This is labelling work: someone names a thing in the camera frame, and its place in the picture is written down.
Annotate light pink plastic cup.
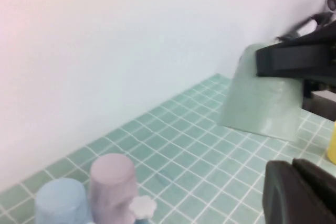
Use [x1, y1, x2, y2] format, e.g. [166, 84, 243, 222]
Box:
[89, 154, 137, 224]

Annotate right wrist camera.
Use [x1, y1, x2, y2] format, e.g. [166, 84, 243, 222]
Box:
[287, 0, 336, 36]

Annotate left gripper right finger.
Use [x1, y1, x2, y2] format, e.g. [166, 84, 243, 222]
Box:
[292, 158, 336, 224]

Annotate blue cup stand, flower caps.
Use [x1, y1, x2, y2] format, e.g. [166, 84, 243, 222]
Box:
[130, 195, 158, 224]

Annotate light green plastic cup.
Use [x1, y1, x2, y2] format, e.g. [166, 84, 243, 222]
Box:
[219, 42, 304, 142]

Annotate yellow plastic cup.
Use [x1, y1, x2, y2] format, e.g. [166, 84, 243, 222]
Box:
[325, 120, 336, 164]

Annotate light blue plastic cup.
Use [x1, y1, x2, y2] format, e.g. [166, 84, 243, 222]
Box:
[34, 178, 90, 224]

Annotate green white grid tablecloth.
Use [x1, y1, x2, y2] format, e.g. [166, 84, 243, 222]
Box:
[0, 73, 336, 224]

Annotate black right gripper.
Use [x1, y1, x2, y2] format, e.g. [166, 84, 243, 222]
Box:
[256, 24, 336, 96]

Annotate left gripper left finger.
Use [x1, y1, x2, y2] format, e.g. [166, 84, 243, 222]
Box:
[262, 159, 331, 224]

